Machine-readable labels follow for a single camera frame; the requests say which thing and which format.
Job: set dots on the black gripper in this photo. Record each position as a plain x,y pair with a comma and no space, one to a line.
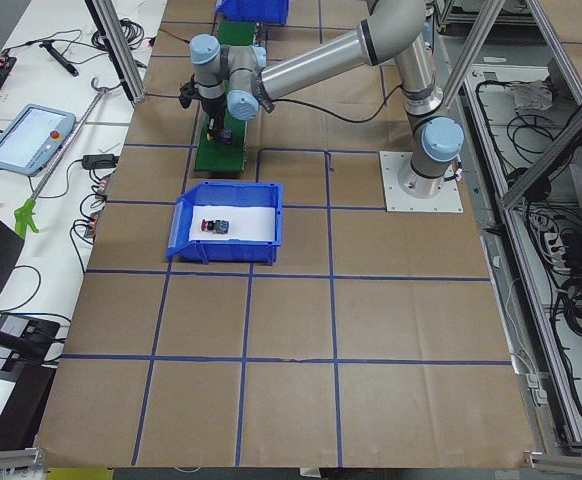
212,109

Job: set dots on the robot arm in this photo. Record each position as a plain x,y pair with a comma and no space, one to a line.
236,80

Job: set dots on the left blue bin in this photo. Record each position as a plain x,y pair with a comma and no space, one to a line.
225,193

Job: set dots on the blue bin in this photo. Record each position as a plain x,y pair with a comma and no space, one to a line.
265,11
225,193

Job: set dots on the right blue bin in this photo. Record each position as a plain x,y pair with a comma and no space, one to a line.
265,11

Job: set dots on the white foam pad left bin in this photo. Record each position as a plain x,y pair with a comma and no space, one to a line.
246,223

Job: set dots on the black power adapter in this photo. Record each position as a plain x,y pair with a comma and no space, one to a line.
99,161

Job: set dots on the teach pendant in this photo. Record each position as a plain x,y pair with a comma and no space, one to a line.
33,137

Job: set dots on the reacher grabber tool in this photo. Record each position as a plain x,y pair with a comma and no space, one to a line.
24,215

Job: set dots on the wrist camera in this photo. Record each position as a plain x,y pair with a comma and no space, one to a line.
188,93

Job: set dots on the aluminium frame post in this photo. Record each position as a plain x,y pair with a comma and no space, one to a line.
109,28

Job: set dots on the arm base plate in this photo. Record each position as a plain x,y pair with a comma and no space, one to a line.
407,192

